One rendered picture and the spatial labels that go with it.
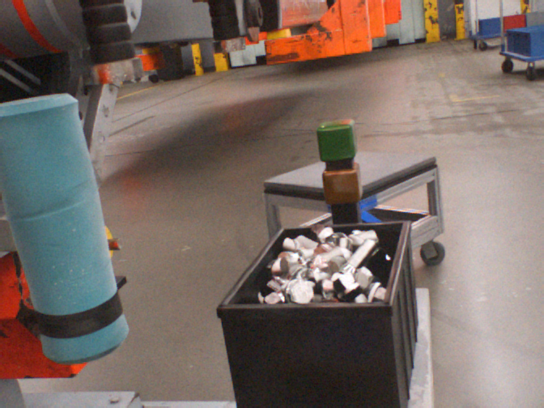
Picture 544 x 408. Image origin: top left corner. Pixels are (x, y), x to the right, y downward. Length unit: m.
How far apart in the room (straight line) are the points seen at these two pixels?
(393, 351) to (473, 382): 0.97
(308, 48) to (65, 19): 3.68
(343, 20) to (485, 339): 2.99
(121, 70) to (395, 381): 0.32
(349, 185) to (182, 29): 2.67
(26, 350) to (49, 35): 0.38
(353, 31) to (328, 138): 3.60
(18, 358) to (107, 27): 0.47
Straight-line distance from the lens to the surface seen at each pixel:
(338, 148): 0.72
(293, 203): 1.85
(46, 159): 0.63
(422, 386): 0.61
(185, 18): 3.34
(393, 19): 10.42
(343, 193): 0.73
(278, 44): 4.38
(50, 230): 0.64
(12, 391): 1.03
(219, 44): 0.86
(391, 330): 0.50
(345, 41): 4.31
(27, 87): 1.01
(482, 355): 1.57
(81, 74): 1.02
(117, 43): 0.55
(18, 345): 0.87
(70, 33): 0.73
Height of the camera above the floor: 0.77
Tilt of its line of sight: 15 degrees down
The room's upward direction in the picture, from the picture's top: 9 degrees counter-clockwise
